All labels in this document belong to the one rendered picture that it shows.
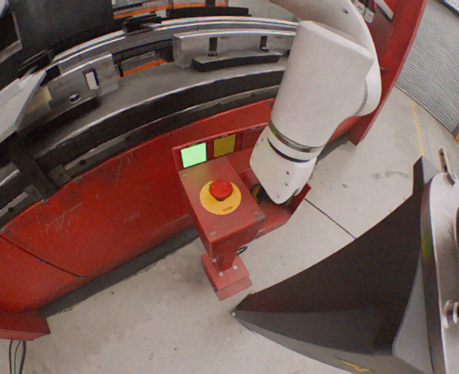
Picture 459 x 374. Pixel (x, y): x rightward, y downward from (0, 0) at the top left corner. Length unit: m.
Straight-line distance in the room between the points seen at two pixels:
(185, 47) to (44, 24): 0.70
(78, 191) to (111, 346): 0.92
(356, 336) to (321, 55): 0.23
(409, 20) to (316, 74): 1.84
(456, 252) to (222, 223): 0.30
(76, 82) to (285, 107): 0.45
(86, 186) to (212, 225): 0.34
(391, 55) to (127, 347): 2.71
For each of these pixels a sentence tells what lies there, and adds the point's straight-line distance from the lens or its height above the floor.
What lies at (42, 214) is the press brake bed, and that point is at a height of 0.73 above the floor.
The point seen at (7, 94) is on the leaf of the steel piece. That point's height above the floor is 1.01.
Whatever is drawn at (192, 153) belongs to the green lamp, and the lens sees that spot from 0.36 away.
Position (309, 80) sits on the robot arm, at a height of 1.01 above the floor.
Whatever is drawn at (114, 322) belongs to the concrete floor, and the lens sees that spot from 1.21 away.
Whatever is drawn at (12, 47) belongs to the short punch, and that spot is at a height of 1.09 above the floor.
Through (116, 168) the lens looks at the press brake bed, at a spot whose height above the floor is 0.73.
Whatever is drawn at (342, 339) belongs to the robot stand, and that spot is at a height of 0.92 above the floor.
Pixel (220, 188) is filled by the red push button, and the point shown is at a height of 0.81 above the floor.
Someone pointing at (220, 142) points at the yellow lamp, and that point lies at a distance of 0.37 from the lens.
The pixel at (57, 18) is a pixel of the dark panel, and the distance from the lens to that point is 1.04.
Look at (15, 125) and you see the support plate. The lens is 0.28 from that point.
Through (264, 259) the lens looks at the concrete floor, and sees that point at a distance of 1.13.
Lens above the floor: 1.07
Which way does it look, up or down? 54 degrees down
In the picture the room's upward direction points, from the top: 7 degrees clockwise
